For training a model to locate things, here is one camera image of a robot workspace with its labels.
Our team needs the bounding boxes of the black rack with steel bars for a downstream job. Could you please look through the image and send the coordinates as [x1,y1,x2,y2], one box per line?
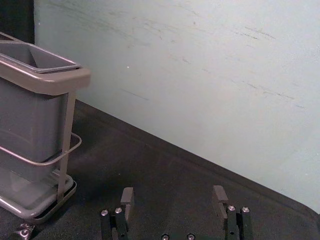
[0,32,92,238]

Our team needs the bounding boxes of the grey plastic bin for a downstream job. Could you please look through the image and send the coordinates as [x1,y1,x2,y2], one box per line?
[0,41,82,185]

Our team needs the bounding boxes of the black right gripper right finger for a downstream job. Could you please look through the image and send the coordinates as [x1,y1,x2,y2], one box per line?
[211,185,254,240]

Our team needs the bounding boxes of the black table cloth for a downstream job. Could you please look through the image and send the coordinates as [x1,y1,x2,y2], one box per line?
[0,98,320,240]

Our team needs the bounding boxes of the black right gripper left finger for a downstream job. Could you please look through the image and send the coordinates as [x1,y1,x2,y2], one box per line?
[100,186,135,240]

